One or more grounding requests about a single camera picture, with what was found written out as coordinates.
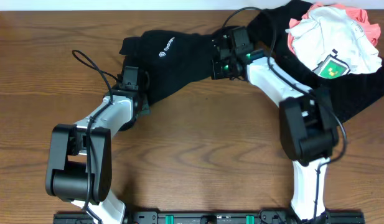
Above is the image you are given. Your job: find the black garment under pile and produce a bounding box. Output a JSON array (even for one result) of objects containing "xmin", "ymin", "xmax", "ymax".
[{"xmin": 247, "ymin": 1, "xmax": 384, "ymax": 122}]

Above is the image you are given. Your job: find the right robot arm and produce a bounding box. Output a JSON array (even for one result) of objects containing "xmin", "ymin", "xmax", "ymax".
[{"xmin": 212, "ymin": 47, "xmax": 339, "ymax": 223}]

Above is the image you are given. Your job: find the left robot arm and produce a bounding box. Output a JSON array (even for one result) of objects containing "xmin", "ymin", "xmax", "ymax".
[{"xmin": 45, "ymin": 69, "xmax": 150, "ymax": 223}]

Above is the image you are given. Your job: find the black polo shirt with logo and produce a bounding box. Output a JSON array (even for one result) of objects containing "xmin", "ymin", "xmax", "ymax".
[{"xmin": 119, "ymin": 29, "xmax": 222, "ymax": 105}]

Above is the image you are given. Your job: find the white shirt with green print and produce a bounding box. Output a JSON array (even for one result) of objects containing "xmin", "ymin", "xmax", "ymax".
[{"xmin": 286, "ymin": 6, "xmax": 382, "ymax": 79}]

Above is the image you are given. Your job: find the coral pink shirt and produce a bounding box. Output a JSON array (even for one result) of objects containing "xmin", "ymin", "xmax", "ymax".
[{"xmin": 289, "ymin": 2, "xmax": 381, "ymax": 47}]

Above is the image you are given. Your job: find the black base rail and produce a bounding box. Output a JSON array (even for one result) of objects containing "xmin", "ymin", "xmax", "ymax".
[{"xmin": 53, "ymin": 208, "xmax": 366, "ymax": 224}]

